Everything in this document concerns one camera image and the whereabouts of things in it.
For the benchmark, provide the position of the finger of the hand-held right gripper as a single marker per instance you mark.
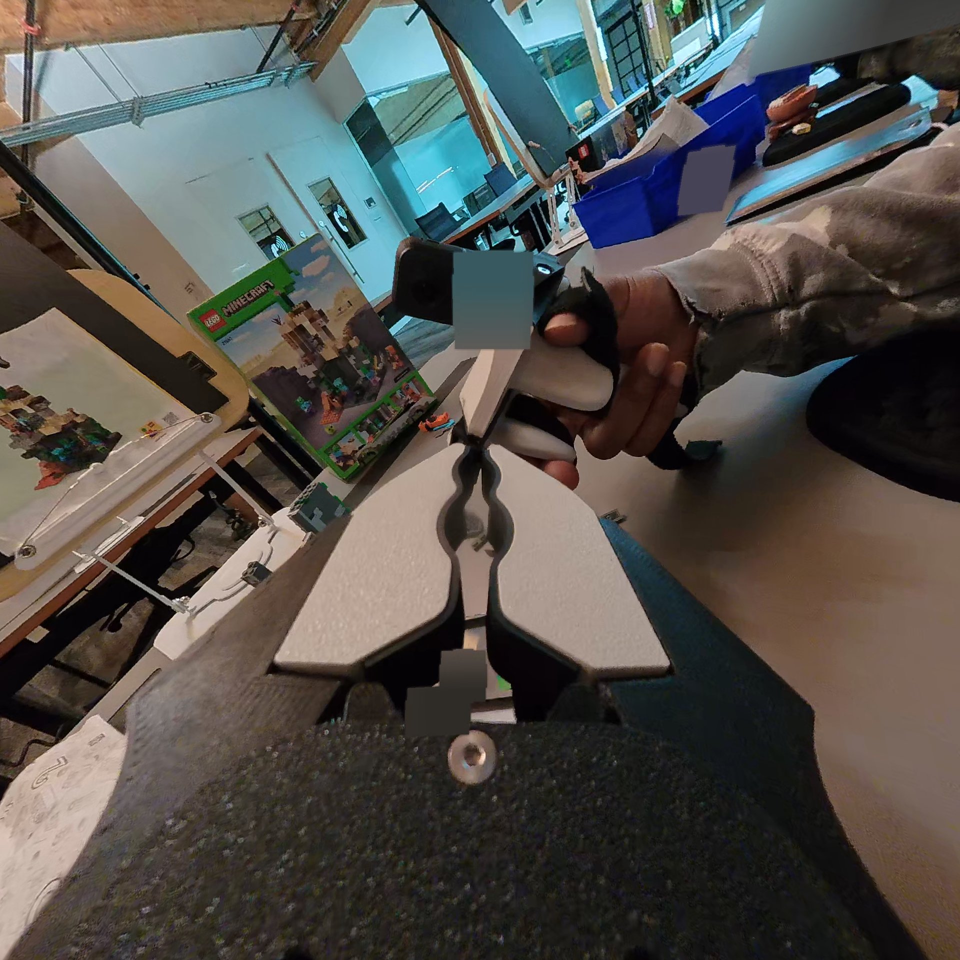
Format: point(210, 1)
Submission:
point(491, 390)

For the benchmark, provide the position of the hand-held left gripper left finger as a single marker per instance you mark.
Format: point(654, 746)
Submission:
point(368, 585)

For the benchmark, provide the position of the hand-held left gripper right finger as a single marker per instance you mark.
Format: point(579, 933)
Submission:
point(585, 585)

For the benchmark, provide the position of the person's right forearm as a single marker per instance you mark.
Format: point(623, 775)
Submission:
point(810, 255)

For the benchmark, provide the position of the small orange lego piece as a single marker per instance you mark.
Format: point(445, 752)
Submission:
point(438, 423)

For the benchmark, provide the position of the grey lego brick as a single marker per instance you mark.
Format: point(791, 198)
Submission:
point(612, 518)

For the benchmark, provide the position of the grey Lego baseplate build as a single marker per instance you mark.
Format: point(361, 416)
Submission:
point(318, 507)

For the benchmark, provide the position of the dark blue-grey lego bar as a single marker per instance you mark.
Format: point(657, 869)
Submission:
point(255, 573)

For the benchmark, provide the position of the lego set box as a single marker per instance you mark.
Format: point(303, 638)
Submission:
point(323, 360)

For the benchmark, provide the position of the person's right hand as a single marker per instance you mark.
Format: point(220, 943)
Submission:
point(653, 375)

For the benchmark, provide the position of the black office chair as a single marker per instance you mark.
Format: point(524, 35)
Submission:
point(435, 222)

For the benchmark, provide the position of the blue storage bin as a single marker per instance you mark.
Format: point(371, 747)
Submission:
point(645, 195)

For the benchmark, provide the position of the instruction booklet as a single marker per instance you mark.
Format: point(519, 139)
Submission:
point(75, 428)

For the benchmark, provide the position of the white printed paper bag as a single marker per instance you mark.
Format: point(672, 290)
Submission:
point(53, 840)

